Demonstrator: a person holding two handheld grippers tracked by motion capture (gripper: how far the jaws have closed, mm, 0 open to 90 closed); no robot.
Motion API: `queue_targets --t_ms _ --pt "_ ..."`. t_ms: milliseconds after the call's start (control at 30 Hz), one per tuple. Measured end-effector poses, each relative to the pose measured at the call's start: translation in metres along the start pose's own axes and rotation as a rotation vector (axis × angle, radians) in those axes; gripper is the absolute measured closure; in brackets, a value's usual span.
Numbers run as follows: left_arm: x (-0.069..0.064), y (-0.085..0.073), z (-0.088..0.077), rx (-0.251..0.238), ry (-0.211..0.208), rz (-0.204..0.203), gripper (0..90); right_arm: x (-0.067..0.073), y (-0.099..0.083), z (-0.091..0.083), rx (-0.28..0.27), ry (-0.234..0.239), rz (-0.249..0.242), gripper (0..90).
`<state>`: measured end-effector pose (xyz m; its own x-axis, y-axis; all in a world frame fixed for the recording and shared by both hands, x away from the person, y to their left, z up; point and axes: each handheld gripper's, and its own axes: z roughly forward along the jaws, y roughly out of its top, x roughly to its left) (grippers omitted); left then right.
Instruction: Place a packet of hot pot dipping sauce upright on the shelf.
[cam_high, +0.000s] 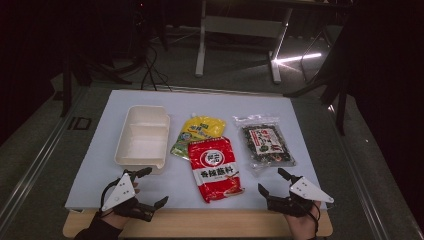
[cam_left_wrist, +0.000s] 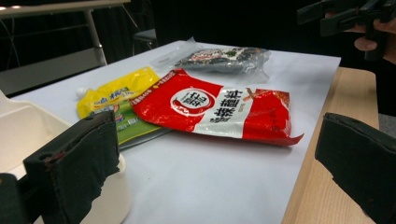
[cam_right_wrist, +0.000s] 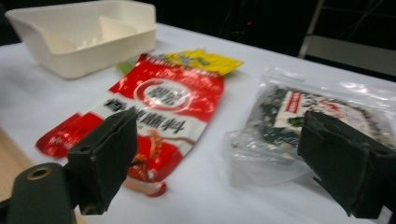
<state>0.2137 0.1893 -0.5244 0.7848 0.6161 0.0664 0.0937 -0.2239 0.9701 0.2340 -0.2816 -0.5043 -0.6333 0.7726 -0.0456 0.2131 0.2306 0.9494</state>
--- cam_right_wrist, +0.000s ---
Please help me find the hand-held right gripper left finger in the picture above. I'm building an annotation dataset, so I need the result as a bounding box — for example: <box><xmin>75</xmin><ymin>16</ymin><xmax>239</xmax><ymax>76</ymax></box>
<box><xmin>66</xmin><ymin>107</ymin><xmax>139</xmax><ymax>217</ymax></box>

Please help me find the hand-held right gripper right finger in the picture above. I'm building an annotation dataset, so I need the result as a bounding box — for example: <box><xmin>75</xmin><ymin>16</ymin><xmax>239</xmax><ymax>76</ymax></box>
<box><xmin>297</xmin><ymin>110</ymin><xmax>396</xmax><ymax>219</ymax></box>

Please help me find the red seasoning packet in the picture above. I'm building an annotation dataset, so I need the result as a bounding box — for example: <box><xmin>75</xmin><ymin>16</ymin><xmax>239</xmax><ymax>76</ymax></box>
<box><xmin>35</xmin><ymin>53</ymin><xmax>225</xmax><ymax>198</ymax></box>

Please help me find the white plastic storage bin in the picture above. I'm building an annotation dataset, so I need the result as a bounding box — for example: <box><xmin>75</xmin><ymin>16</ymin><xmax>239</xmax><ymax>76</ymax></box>
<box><xmin>4</xmin><ymin>0</ymin><xmax>157</xmax><ymax>79</ymax></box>

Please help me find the clear bag of dried seaweed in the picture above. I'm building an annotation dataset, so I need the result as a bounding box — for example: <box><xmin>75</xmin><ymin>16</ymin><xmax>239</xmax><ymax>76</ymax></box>
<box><xmin>222</xmin><ymin>66</ymin><xmax>396</xmax><ymax>188</ymax></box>

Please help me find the white table mat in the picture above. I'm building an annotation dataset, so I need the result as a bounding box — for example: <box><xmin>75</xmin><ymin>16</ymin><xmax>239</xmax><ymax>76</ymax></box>
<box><xmin>0</xmin><ymin>22</ymin><xmax>396</xmax><ymax>224</ymax></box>

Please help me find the yellow snack pouch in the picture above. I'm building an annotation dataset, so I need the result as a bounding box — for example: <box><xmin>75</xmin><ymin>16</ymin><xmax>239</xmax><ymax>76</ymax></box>
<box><xmin>116</xmin><ymin>48</ymin><xmax>245</xmax><ymax>77</ymax></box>

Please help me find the white metal table frame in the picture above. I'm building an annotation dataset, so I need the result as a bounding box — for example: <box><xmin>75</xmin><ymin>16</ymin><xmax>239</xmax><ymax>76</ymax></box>
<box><xmin>298</xmin><ymin>0</ymin><xmax>396</xmax><ymax>77</ymax></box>

